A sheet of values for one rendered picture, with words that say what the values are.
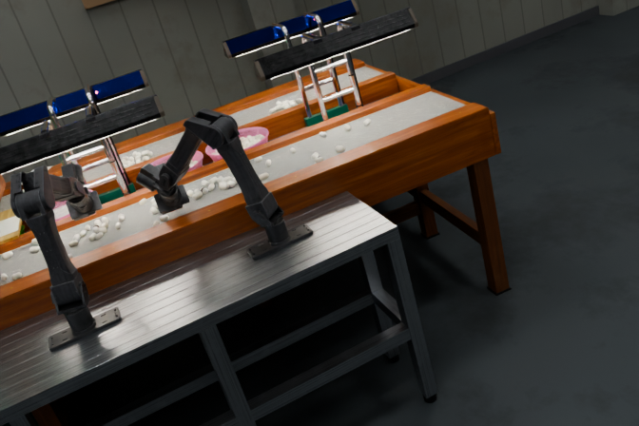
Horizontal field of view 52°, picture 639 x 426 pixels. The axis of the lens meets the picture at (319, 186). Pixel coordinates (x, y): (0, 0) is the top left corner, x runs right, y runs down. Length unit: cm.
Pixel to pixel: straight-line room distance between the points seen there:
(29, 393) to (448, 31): 424
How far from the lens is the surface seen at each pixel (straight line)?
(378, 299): 222
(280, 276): 181
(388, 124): 245
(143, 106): 226
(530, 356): 240
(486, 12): 551
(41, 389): 182
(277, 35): 288
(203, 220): 207
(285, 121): 283
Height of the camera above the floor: 159
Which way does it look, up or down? 24 degrees down
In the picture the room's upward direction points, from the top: 16 degrees counter-clockwise
